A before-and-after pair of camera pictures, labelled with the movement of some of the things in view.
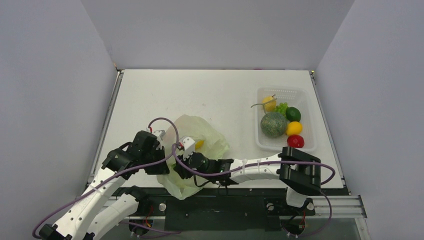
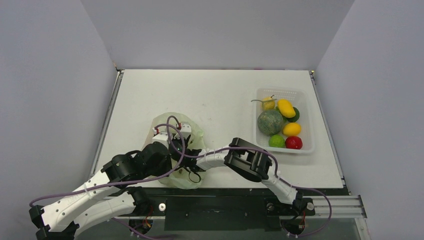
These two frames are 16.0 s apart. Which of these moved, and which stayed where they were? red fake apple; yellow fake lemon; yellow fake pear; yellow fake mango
Moved: yellow fake mango
Stayed: red fake apple; yellow fake pear; yellow fake lemon
